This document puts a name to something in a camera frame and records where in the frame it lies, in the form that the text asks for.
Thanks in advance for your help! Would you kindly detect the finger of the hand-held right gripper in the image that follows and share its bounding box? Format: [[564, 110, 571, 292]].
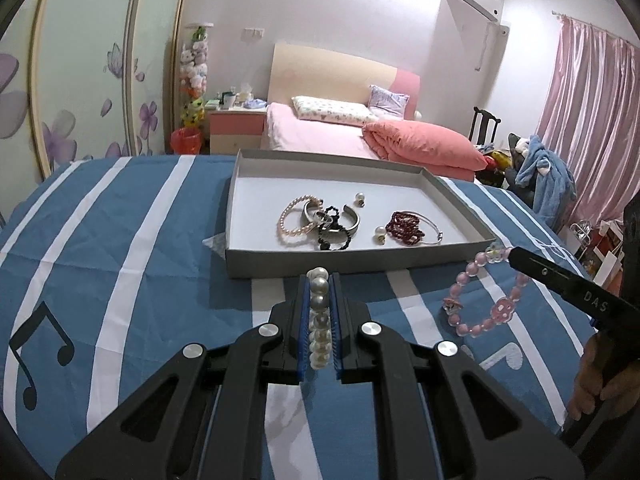
[[509, 246, 628, 328]]

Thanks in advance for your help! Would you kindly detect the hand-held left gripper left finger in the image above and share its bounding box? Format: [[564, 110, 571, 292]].
[[55, 272, 313, 480]]

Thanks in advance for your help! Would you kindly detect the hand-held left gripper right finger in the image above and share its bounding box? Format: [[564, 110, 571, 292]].
[[330, 272, 586, 480]]

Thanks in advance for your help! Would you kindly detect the white pearl bracelet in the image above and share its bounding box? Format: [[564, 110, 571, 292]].
[[306, 267, 331, 371]]

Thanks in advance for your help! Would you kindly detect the pink bead bracelet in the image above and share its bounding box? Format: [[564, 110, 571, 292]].
[[442, 242, 530, 338]]

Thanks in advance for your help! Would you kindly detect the wide silver cuff bracelet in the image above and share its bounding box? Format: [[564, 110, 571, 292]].
[[300, 199, 362, 238]]

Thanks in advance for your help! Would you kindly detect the thin silver bangle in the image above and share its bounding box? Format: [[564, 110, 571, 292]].
[[400, 210, 445, 246]]

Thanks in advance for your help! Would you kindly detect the grey cardboard tray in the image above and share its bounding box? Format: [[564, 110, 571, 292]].
[[223, 148, 498, 280]]

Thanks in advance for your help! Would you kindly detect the person's right hand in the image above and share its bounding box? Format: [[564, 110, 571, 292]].
[[570, 335, 616, 421]]

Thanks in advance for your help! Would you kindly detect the pile of household clutter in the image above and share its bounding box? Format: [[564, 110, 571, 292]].
[[570, 220, 626, 281]]

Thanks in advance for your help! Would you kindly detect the light blue garment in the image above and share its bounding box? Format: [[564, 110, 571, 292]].
[[515, 135, 577, 216]]

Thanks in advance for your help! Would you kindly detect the black swivel chair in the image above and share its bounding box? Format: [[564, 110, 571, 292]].
[[504, 132, 536, 193]]

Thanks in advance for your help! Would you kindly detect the colourful clothes pile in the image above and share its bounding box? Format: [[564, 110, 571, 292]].
[[479, 144, 507, 172]]

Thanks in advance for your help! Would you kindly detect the pink curtain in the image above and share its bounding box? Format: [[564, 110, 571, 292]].
[[535, 12, 640, 226]]

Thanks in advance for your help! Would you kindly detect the dark wooden chair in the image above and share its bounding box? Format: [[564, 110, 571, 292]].
[[470, 106, 501, 146]]

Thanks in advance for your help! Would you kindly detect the pink bed with headboard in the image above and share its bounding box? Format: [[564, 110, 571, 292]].
[[262, 42, 476, 181]]

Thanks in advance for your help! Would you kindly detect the blue white striped tablecloth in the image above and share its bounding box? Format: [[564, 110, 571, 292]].
[[0, 155, 601, 480]]

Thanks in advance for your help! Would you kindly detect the folded pink quilt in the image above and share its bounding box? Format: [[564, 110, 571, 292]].
[[362, 120, 488, 179]]

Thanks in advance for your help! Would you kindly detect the pink white nightstand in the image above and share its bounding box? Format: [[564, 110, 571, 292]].
[[209, 109, 267, 156]]

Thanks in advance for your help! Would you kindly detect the white patterned pillow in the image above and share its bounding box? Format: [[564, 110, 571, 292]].
[[291, 95, 379, 127]]

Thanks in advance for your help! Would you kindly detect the red trash bin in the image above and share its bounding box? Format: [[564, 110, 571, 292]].
[[171, 127, 202, 156]]

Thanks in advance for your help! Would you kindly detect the small lilac pillow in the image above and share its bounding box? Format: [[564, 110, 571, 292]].
[[367, 85, 412, 120]]

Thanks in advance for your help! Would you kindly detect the white pipe cover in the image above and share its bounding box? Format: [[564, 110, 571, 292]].
[[475, 21, 511, 72]]

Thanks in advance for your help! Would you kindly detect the column of stuffed toys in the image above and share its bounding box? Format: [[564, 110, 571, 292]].
[[179, 24, 213, 131]]

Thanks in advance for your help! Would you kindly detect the white air conditioner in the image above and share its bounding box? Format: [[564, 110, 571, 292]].
[[449, 0, 500, 23]]

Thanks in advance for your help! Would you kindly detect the wardrobe with purple flowers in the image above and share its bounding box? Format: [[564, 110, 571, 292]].
[[0, 0, 193, 221]]

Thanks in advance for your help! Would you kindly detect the pink pearl bracelet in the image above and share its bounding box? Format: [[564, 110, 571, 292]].
[[277, 195, 321, 246]]

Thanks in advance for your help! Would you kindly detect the black bead bracelet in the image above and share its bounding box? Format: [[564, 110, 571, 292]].
[[317, 205, 353, 252]]

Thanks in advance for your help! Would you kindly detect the dark red bead bracelet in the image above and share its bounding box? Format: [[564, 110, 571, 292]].
[[385, 211, 426, 246]]

